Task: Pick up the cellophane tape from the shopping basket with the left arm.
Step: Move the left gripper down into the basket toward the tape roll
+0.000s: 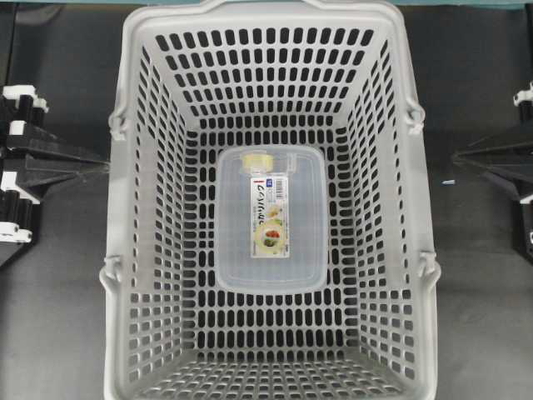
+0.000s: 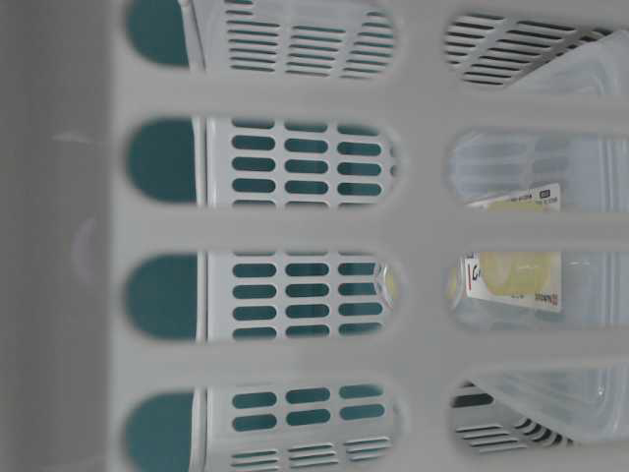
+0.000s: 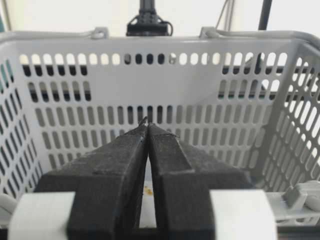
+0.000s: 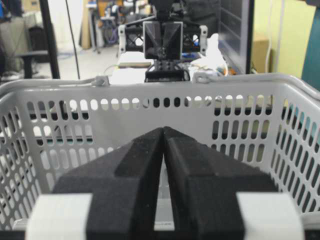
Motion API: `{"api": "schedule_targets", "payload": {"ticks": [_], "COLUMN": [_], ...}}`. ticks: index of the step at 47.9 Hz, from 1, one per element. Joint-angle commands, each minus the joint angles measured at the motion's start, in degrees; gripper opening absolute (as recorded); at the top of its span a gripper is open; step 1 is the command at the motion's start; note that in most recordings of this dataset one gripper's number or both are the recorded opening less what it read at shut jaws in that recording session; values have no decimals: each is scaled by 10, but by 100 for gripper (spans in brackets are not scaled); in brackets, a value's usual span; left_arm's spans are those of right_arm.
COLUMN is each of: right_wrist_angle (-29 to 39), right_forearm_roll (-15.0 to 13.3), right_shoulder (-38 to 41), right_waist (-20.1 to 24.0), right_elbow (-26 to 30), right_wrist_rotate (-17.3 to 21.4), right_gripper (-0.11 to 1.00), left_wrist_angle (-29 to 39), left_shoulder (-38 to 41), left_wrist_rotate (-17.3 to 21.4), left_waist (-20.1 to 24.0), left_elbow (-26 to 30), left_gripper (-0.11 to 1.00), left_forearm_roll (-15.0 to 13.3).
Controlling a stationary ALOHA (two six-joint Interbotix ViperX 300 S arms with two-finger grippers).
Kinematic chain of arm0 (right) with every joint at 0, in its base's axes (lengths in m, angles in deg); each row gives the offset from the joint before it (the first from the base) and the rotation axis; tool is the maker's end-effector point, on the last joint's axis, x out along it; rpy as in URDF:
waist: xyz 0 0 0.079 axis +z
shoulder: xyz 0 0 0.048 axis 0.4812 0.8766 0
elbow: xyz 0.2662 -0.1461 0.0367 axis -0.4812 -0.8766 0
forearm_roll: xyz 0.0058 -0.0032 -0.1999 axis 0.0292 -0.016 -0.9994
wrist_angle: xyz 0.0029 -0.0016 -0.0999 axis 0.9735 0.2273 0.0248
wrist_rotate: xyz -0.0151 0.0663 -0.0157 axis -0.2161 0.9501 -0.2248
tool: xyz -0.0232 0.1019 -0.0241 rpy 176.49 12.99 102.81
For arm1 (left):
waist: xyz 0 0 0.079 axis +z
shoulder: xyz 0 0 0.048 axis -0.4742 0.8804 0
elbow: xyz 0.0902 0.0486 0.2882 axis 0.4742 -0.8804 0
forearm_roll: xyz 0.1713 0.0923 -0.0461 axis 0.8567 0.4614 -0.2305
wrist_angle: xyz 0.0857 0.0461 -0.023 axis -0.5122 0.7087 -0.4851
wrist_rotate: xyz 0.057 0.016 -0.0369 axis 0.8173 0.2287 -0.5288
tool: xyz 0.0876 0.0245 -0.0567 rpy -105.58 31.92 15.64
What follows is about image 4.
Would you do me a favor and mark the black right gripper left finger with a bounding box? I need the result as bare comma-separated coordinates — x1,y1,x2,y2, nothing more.
25,127,164,240

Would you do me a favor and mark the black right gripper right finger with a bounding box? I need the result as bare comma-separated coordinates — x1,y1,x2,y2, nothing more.
163,126,306,240

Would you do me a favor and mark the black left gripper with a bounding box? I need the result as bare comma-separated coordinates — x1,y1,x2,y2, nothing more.
118,21,208,83

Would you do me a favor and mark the white plastic shopping basket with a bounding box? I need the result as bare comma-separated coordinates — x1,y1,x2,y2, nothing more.
0,73,320,231

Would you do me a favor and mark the large black monitor screen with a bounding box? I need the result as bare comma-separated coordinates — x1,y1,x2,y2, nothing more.
218,0,255,75

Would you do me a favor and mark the cardboard box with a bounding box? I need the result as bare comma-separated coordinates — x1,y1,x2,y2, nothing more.
251,34,269,73

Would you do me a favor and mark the black vertical stand pole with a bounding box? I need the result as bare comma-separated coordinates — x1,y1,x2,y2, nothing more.
39,0,61,79

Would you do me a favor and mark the black office chair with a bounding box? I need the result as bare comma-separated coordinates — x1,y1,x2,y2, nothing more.
15,25,51,79

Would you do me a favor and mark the thin black hanging cable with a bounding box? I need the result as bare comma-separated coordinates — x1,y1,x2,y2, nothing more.
65,0,81,80

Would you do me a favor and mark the white cable on wall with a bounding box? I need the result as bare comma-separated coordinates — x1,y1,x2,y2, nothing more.
265,0,286,75

